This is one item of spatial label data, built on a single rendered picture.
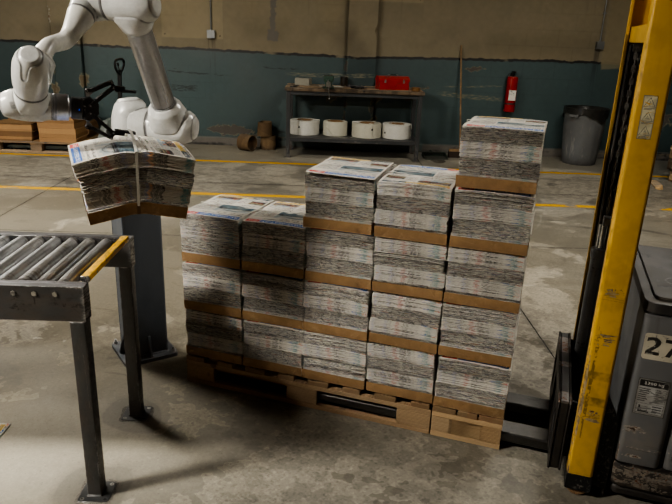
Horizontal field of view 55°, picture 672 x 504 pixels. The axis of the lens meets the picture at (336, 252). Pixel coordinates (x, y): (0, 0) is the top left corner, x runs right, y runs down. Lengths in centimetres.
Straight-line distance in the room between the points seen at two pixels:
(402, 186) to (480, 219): 31
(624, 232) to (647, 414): 67
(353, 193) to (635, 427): 132
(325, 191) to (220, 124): 695
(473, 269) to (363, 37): 691
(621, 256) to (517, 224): 38
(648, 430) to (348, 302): 119
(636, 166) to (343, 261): 113
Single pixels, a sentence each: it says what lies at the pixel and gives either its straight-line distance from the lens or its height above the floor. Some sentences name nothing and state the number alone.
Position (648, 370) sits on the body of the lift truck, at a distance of 246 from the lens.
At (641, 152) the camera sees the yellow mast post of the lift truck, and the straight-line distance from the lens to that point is 219.
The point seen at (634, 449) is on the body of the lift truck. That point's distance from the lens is 261.
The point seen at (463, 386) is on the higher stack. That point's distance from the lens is 269.
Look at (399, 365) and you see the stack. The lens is 271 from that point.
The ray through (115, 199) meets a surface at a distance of 235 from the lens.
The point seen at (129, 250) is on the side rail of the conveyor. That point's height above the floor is 75.
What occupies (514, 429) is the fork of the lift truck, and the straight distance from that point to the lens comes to 283.
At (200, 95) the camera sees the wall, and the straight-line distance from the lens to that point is 944.
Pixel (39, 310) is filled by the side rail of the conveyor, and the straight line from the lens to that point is 226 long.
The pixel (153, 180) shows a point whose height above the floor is 108.
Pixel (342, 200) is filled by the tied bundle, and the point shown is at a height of 96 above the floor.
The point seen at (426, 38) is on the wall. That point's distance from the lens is 932.
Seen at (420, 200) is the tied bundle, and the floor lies 100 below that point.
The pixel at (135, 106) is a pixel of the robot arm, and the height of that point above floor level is 124.
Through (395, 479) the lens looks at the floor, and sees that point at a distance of 258.
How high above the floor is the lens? 159
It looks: 19 degrees down
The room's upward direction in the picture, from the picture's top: 2 degrees clockwise
